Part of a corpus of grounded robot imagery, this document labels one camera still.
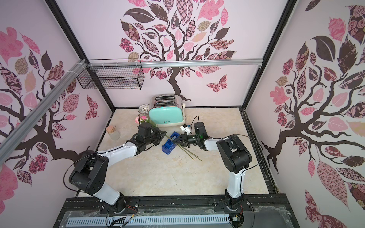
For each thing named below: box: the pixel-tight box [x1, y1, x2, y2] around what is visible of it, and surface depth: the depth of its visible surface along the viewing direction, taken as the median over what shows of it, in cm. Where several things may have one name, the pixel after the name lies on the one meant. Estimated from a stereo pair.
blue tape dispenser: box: [161, 131, 181, 155], surface depth 94 cm
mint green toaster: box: [148, 93, 186, 127], surface depth 102 cm
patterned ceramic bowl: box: [137, 104, 150, 115], surface depth 119 cm
